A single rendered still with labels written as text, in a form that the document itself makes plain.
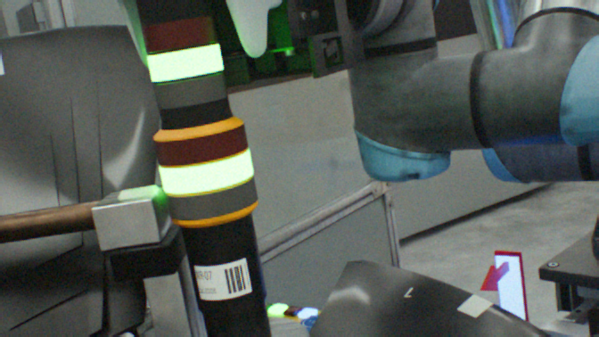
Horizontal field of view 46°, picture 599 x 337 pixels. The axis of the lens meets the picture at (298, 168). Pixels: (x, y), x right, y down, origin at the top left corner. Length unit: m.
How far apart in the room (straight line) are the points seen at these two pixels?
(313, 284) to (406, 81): 1.09
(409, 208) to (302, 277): 2.80
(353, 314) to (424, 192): 3.85
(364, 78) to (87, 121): 0.22
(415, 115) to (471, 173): 4.10
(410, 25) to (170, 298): 0.30
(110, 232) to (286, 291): 1.20
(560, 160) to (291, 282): 0.73
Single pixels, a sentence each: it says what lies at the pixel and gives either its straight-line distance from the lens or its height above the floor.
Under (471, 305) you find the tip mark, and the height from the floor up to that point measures 1.19.
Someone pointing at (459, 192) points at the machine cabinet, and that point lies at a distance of 4.58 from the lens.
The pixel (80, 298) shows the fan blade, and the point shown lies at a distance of 0.39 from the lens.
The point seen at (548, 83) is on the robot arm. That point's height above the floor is 1.36.
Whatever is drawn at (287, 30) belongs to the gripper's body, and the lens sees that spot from 0.38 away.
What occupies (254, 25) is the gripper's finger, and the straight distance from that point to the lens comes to 0.33.
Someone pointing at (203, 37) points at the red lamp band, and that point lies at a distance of 0.32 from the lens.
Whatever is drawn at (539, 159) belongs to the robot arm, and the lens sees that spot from 1.01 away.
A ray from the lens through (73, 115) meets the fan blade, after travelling 0.45.
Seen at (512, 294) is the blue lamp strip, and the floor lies 1.15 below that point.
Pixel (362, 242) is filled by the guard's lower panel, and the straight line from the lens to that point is 1.76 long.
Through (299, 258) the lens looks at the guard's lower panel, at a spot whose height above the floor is 0.92.
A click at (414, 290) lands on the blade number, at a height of 1.20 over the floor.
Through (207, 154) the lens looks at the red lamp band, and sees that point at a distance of 0.32.
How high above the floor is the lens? 1.42
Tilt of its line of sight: 12 degrees down
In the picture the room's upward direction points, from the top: 10 degrees counter-clockwise
